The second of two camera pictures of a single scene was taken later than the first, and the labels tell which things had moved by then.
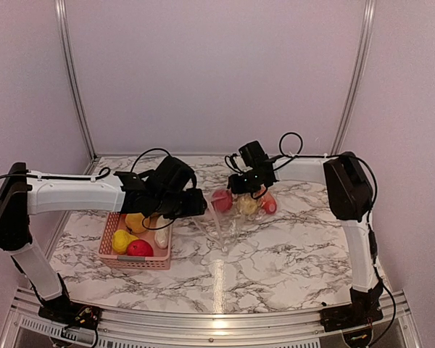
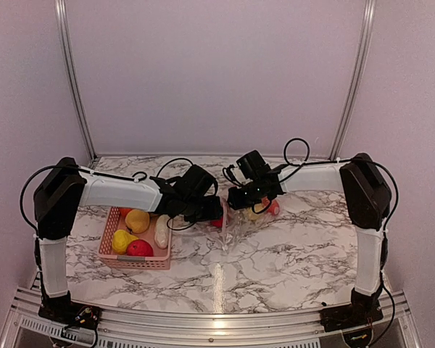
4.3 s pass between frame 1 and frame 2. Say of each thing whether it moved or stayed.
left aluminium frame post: stayed
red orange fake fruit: stayed
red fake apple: moved
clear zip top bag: moved
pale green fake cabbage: stayed
